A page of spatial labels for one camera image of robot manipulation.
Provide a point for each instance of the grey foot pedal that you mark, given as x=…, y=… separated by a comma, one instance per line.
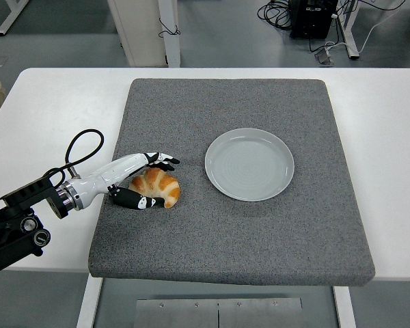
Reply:
x=324, y=57

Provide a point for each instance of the round grey plate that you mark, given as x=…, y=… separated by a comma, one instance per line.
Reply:
x=249, y=164

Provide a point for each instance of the white cabinet panel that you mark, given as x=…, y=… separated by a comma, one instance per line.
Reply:
x=136, y=30

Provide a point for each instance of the black computer case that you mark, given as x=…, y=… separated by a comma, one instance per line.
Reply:
x=311, y=20

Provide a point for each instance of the grey metal plate with screws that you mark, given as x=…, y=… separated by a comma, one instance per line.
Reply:
x=191, y=314

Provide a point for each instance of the white table leg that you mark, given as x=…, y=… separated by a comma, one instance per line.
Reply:
x=344, y=307
x=89, y=304

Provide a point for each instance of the white desk leg frame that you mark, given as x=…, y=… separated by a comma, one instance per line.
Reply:
x=349, y=30
x=12, y=17

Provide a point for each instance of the grey fabric mat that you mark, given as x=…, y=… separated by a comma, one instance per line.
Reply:
x=225, y=232

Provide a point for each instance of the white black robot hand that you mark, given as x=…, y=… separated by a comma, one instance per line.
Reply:
x=116, y=171

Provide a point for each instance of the white square post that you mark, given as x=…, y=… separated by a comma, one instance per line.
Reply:
x=172, y=51

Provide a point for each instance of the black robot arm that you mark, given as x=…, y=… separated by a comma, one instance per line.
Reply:
x=17, y=239

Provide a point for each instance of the golden croissant bread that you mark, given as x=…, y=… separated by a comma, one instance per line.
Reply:
x=167, y=189

